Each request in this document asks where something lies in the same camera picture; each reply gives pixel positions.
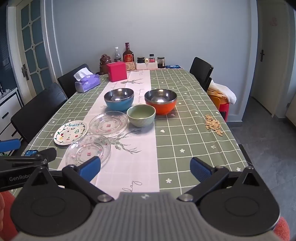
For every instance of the plain white door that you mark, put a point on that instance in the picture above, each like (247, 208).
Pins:
(272, 58)

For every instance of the clear glass plate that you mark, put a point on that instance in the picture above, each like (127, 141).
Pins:
(87, 148)
(107, 124)

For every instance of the clear water bottle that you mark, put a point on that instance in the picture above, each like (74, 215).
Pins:
(117, 55)

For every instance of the white cabinet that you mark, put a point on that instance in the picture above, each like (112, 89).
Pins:
(8, 104)

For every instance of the white fruit-print plate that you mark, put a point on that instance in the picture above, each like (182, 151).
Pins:
(70, 133)

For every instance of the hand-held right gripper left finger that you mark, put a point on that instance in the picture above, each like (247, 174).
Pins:
(89, 168)

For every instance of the pink box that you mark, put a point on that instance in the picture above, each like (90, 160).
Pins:
(116, 71)

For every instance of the orange steel bowl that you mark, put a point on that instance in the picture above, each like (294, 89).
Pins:
(161, 104)

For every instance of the blue packet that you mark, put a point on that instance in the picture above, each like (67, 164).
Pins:
(172, 66)

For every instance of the brown liquor bottle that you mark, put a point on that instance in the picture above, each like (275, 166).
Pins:
(128, 55)

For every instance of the orange stool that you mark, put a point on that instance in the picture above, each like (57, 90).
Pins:
(218, 99)

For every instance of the green ceramic bowl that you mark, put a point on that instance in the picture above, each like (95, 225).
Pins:
(141, 115)

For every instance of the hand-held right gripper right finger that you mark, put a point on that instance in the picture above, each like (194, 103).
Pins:
(200, 170)

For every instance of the blue steel bowl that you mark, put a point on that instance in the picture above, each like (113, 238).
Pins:
(119, 99)

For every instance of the white box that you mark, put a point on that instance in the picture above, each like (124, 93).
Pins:
(148, 66)

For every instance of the purple tissue pack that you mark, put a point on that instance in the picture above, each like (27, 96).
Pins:
(89, 82)

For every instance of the pile of seed shells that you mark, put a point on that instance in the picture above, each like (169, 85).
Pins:
(212, 125)

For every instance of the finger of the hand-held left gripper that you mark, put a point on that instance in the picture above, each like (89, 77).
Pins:
(46, 153)
(9, 145)

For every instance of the white cloth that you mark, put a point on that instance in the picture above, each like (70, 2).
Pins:
(225, 91)

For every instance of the small red-label bottle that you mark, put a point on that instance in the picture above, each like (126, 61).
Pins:
(151, 59)

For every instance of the smartphone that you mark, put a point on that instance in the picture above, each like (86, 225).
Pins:
(31, 152)

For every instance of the white glass-pane door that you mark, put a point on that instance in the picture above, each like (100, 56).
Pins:
(32, 46)

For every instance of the red stool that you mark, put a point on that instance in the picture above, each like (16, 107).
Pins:
(224, 111)

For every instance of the white deer table runner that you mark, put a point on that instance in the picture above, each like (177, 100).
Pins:
(138, 150)

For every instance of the black lidded jar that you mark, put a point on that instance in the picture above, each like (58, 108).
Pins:
(140, 59)

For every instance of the dark glass jar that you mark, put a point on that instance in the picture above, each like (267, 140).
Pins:
(161, 62)

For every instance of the white tube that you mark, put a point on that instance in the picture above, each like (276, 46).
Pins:
(147, 60)

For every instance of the large black chair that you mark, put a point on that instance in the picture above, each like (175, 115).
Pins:
(37, 111)

